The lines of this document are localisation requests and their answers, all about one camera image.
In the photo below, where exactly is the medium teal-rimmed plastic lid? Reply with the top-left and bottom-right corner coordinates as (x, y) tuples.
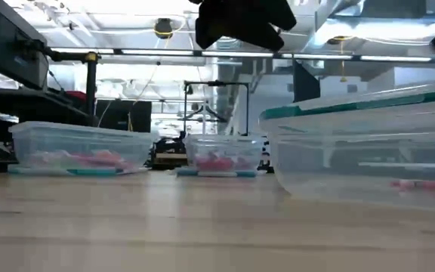
(259, 81), (435, 122)

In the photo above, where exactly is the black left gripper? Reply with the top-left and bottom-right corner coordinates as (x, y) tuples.
(189, 0), (298, 53)

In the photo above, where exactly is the large clear plastic container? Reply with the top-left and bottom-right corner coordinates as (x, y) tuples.
(8, 120), (159, 174)

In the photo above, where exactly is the small clear plastic container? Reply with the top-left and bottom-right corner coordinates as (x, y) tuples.
(182, 133), (267, 173)

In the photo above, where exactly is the black tubular stand frame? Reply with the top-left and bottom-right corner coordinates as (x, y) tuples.
(182, 80), (249, 136)

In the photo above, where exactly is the medium clear plastic container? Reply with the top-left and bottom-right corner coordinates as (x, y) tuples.
(258, 81), (435, 213)

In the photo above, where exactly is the clear container with blue rim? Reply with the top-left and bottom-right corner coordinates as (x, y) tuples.
(175, 168), (259, 179)

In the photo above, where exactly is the grey monitor back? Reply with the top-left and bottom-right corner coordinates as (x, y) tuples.
(0, 0), (51, 91)

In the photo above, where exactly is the dark partition pillar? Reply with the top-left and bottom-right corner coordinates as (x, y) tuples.
(292, 60), (322, 103)

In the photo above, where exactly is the long ceiling light strip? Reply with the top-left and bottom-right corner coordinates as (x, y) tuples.
(51, 48), (435, 63)

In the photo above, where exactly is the black desk shelf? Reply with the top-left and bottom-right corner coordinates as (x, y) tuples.
(0, 89), (92, 131)

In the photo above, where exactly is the small red object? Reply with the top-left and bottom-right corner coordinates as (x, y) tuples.
(64, 90), (88, 102)

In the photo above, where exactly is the black pole with yellow cap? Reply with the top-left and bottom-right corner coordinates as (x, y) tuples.
(85, 51), (98, 128)

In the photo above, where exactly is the black flat monitor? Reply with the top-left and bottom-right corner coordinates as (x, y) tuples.
(95, 100), (153, 134)

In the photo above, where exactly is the black ceiling dome fixture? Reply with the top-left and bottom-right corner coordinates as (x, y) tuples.
(326, 35), (354, 46)
(153, 17), (174, 40)

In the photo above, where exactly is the black background robot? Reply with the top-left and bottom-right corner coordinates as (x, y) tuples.
(258, 141), (276, 175)
(146, 136), (188, 170)

